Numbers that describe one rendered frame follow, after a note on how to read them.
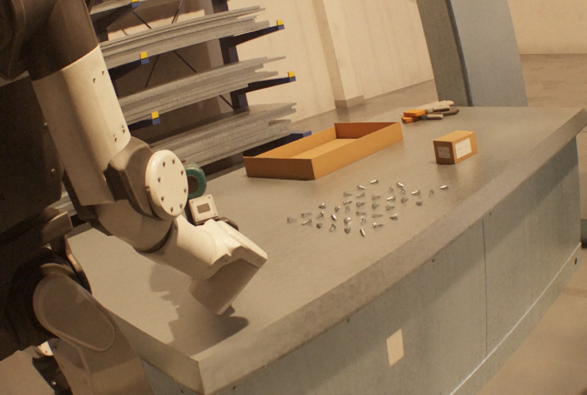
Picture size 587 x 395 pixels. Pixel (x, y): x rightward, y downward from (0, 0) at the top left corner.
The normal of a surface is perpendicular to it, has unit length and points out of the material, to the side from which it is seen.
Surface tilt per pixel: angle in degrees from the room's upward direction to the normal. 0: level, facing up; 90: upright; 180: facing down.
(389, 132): 90
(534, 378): 0
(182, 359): 67
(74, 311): 90
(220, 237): 41
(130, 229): 104
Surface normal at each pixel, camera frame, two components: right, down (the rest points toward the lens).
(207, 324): -0.20, -0.95
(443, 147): -0.81, 0.29
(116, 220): -0.32, 0.38
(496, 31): 0.62, 0.05
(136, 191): 0.92, -0.11
